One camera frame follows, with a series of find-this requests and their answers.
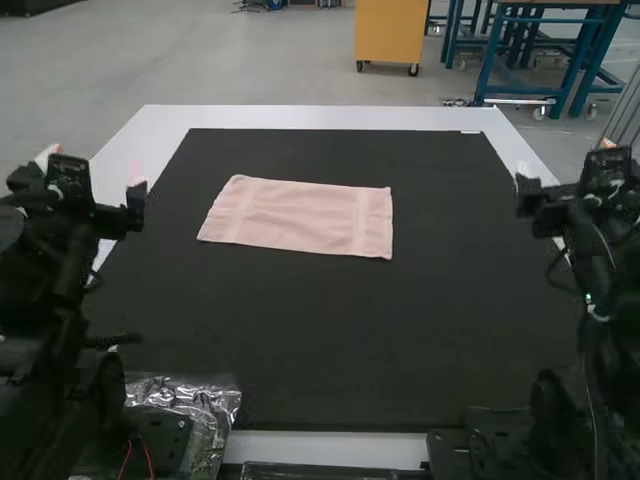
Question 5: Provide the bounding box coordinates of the silver foil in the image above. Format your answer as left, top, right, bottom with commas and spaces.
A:
122, 374, 244, 479

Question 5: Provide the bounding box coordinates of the black mat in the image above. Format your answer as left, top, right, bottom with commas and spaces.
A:
82, 127, 586, 434

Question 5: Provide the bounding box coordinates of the black cable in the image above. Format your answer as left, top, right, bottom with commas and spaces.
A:
544, 244, 584, 297

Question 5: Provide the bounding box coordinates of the dark base panel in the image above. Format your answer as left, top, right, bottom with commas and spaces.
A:
426, 407, 551, 480
130, 408, 195, 477

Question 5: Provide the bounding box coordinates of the yellow wheeled cabinet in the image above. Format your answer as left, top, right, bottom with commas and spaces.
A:
354, 0, 431, 77

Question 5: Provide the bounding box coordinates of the red wire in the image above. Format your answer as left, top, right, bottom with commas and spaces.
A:
121, 436, 155, 480

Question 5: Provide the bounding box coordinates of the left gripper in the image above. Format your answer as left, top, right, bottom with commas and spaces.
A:
30, 143, 150, 242

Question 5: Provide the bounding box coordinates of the large blue metal rack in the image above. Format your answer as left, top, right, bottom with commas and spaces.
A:
472, 0, 629, 121

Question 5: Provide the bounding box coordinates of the pale towel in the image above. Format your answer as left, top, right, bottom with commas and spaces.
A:
196, 173, 395, 262

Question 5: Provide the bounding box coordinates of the small blue metal rack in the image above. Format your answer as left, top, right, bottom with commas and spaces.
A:
439, 0, 506, 71

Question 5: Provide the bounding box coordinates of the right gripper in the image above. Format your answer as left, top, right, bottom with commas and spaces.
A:
514, 137, 637, 240

